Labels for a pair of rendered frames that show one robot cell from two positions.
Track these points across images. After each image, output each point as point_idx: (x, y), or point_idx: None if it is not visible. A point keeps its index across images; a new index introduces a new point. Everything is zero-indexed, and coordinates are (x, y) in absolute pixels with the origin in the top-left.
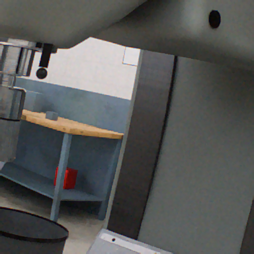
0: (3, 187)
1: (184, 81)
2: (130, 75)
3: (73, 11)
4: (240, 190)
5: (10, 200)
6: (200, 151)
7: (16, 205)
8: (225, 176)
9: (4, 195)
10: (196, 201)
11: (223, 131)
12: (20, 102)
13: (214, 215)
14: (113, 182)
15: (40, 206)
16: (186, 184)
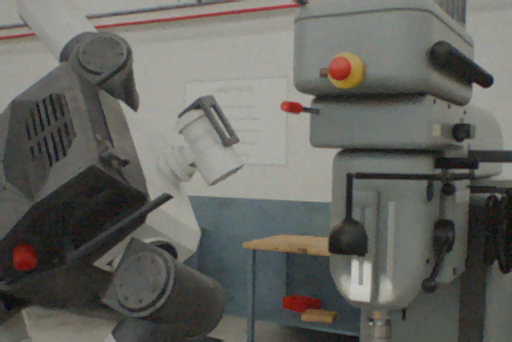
0: (87, 305)
1: None
2: (194, 173)
3: (416, 294)
4: (449, 325)
5: (103, 318)
6: (417, 306)
7: (112, 321)
8: (437, 318)
9: (94, 314)
10: (422, 333)
11: (430, 295)
12: (391, 328)
13: (436, 340)
14: (364, 328)
15: None
16: (413, 325)
